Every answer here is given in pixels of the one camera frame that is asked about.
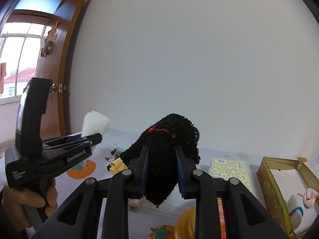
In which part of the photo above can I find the person's left hand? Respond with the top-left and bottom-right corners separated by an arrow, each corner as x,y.
2,177 -> 58,232

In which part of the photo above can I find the gold tin box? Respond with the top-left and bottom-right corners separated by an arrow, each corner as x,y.
257,157 -> 319,238

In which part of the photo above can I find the small black hair tie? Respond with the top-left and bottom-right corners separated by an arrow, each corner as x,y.
105,149 -> 120,161

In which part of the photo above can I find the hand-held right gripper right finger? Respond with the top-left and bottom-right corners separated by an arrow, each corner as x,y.
174,145 -> 291,239

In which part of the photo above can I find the black fuzzy cloth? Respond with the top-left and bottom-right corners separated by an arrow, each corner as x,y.
121,113 -> 201,208

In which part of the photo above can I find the brass door handle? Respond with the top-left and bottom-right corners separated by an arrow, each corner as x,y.
50,83 -> 68,93

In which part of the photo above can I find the persimmon printed sheet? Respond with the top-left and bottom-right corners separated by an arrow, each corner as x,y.
53,128 -> 319,239

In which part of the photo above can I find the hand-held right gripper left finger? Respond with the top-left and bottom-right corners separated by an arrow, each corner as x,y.
31,145 -> 150,239

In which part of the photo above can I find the wooden door ornament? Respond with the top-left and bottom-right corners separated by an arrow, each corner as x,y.
40,20 -> 59,58

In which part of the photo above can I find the arched window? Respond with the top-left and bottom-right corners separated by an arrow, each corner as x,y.
0,0 -> 63,105

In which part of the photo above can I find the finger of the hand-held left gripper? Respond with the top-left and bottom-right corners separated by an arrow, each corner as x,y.
43,141 -> 92,152
60,133 -> 103,145

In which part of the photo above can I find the pink fabric bow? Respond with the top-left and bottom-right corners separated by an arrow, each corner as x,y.
298,188 -> 319,208

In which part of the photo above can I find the brown wooden door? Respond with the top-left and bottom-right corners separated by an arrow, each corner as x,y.
36,0 -> 96,140

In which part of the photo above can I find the white cloth with blue trim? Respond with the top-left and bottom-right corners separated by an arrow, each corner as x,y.
287,194 -> 305,232

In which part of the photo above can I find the yellow patterned tissue pack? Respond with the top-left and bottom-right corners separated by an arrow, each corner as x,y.
208,158 -> 253,192

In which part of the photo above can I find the white waffle cloth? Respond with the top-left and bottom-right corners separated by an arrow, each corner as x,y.
80,110 -> 111,167

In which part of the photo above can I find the yellow jar with orange lid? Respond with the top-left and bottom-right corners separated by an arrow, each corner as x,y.
174,198 -> 227,239

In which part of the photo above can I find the yellow cloth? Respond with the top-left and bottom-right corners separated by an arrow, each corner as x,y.
108,159 -> 126,175

